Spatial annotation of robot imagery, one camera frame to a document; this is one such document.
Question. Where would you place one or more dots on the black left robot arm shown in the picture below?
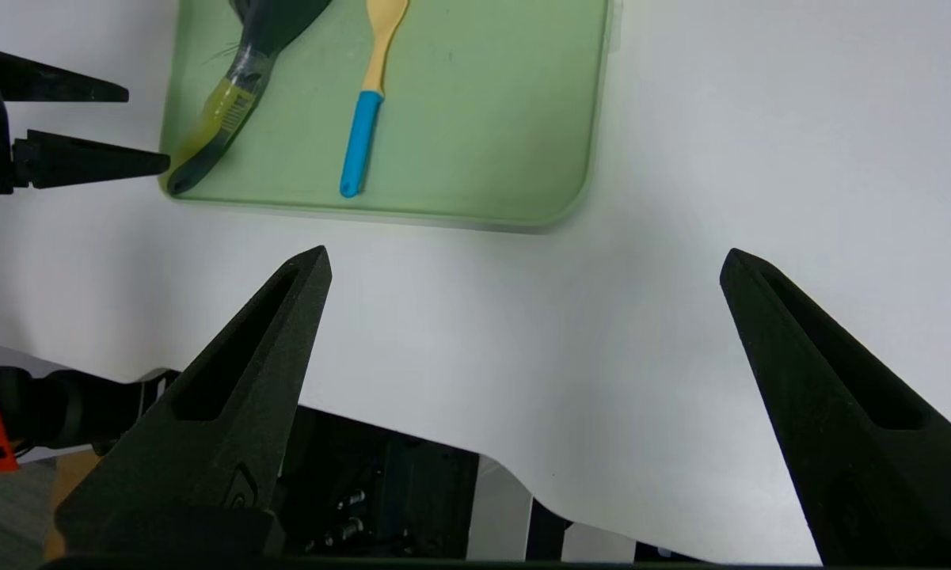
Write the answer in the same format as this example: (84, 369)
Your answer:
(63, 412)

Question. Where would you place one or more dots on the black robot chassis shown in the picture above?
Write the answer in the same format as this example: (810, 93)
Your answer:
(396, 491)

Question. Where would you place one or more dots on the green plastic tray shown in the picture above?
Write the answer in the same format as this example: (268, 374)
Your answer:
(483, 119)

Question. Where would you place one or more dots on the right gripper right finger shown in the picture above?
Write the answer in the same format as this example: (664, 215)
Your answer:
(847, 427)

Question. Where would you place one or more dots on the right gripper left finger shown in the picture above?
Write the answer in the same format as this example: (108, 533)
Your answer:
(230, 412)

